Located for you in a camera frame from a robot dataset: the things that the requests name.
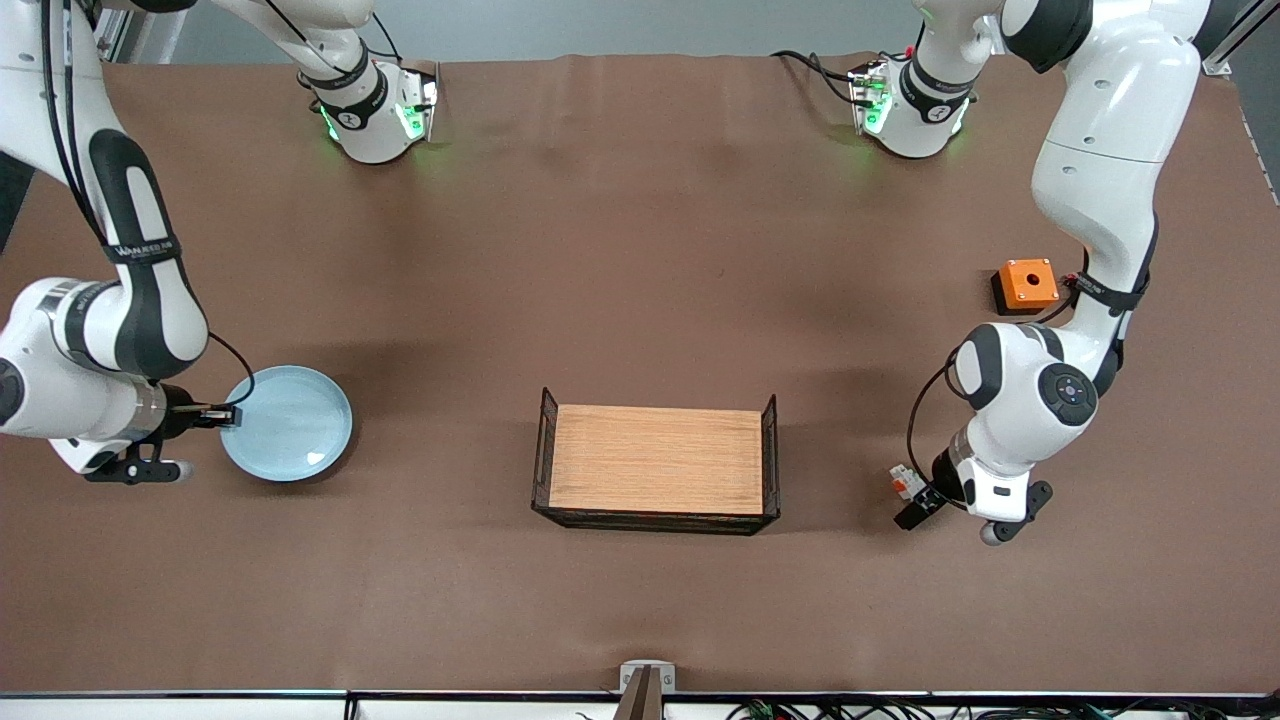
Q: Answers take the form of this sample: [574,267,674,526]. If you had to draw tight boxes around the aluminium frame profile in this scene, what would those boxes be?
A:
[95,0,141,63]
[1200,0,1280,78]

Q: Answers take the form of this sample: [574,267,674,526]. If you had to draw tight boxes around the tangled black cable bundle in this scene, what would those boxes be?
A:
[725,697,1280,720]

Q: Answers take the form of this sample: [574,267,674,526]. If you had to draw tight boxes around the brown table cover sheet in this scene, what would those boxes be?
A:
[0,50,1280,696]

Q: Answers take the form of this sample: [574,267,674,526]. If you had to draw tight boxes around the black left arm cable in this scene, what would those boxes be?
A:
[905,285,1091,501]

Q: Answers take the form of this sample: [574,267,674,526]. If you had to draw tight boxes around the wooden tray black wire sides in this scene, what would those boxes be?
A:
[531,387,782,537]

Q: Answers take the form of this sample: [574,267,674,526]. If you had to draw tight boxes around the aluminium camera mount bar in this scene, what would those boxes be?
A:
[615,660,678,720]

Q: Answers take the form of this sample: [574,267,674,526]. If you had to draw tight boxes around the black arm base cable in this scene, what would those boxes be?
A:
[770,48,861,106]

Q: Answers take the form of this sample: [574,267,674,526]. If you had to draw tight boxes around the orange button box with hole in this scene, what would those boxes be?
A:
[991,258,1061,317]

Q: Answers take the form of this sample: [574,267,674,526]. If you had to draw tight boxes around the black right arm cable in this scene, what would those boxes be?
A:
[40,0,257,413]

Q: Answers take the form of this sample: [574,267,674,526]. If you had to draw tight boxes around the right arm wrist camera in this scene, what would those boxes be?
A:
[83,440,196,487]

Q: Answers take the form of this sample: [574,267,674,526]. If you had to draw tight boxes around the light blue round plate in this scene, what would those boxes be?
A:
[220,365,354,483]

